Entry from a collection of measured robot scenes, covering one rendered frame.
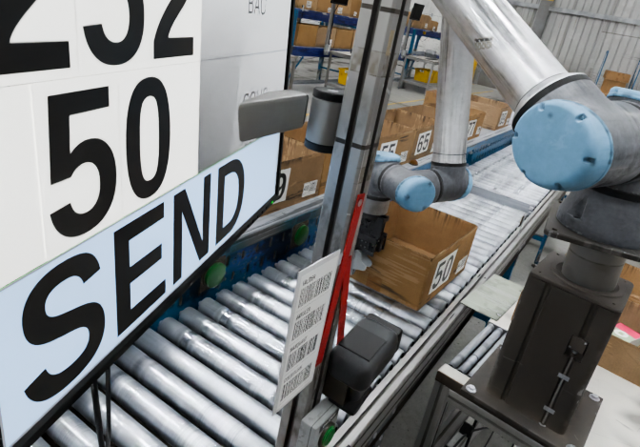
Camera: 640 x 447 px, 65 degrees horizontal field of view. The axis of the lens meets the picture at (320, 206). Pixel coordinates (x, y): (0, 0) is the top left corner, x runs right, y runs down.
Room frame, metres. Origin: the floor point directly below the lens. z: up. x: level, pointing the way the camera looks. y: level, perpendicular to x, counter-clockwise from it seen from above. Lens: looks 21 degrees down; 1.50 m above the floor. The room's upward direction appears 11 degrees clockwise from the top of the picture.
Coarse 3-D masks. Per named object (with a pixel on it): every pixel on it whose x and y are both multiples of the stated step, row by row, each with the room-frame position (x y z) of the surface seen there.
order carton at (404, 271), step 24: (408, 216) 1.72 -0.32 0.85; (432, 216) 1.67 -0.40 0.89; (408, 240) 1.71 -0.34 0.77; (432, 240) 1.66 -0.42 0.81; (456, 240) 1.62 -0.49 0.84; (384, 264) 1.33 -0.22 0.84; (408, 264) 1.29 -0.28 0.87; (432, 264) 1.27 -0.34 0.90; (456, 264) 1.48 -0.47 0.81; (384, 288) 1.32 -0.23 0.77; (408, 288) 1.28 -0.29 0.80
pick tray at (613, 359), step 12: (624, 312) 1.39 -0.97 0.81; (636, 312) 1.37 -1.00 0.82; (624, 324) 1.38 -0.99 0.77; (636, 324) 1.36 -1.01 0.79; (612, 336) 1.16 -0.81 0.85; (612, 348) 1.15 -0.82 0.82; (624, 348) 1.14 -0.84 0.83; (636, 348) 1.12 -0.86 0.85; (600, 360) 1.16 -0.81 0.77; (612, 360) 1.14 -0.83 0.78; (624, 360) 1.13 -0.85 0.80; (636, 360) 1.12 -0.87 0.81; (612, 372) 1.14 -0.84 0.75; (624, 372) 1.13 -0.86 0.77; (636, 372) 1.11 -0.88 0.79; (636, 384) 1.10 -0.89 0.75
